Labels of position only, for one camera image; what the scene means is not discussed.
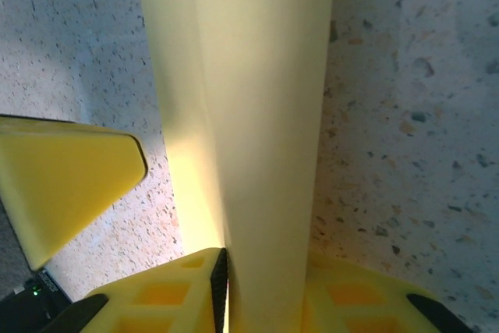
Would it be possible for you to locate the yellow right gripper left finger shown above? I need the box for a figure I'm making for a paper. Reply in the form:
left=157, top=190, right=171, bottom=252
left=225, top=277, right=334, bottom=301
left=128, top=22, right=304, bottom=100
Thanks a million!
left=38, top=246, right=232, bottom=333

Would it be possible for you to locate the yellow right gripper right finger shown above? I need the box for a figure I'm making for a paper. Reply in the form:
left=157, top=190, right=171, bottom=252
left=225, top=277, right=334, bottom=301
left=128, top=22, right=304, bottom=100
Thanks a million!
left=299, top=251, right=484, bottom=333

